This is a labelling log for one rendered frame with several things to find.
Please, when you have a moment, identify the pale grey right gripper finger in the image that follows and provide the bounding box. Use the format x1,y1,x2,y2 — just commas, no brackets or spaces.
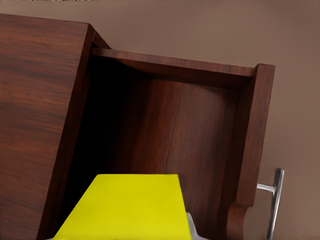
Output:
186,211,202,240

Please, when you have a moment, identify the yellow block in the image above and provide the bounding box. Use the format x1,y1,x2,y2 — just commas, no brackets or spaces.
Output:
51,173,193,240

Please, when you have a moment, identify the dark wooden drawer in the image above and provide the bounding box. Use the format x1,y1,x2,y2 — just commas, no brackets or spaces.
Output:
56,47,276,240

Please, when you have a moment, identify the dark wooden cabinet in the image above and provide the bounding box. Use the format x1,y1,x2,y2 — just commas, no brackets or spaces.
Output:
0,13,114,240

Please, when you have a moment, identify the silver drawer handle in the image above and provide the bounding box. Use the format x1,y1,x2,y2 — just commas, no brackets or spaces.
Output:
256,168,285,240

